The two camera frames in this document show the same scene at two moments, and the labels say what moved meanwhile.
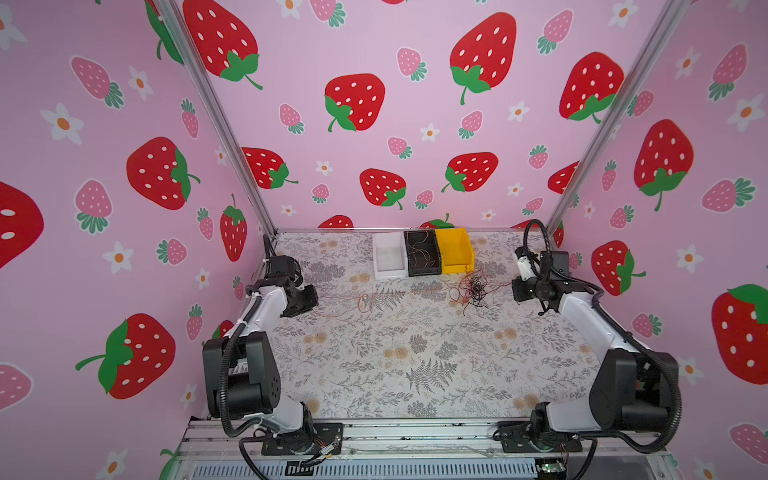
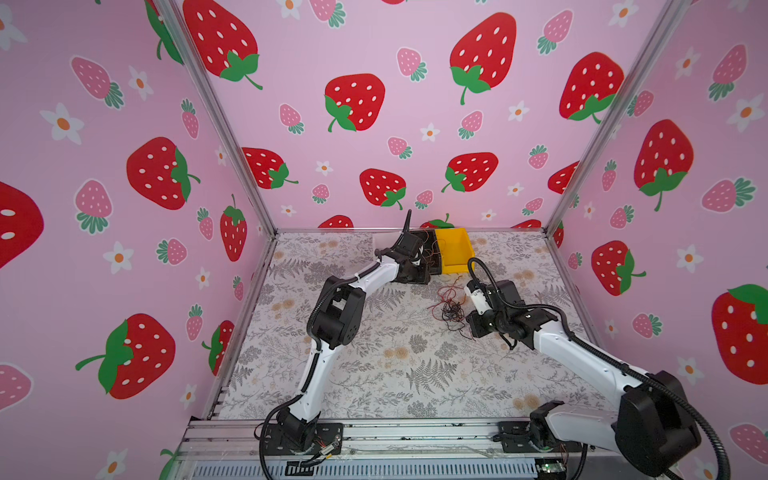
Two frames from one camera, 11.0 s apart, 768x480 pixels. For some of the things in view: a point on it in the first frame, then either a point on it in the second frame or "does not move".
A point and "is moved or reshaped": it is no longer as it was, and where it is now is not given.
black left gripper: (310, 301) -> (422, 276)
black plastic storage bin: (423, 253) does not move
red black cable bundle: (472, 288) is moved or reshaped
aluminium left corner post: (204, 80) does not move
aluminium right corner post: (664, 24) does not move
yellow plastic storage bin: (457, 250) does not move
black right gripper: (519, 292) -> (472, 320)
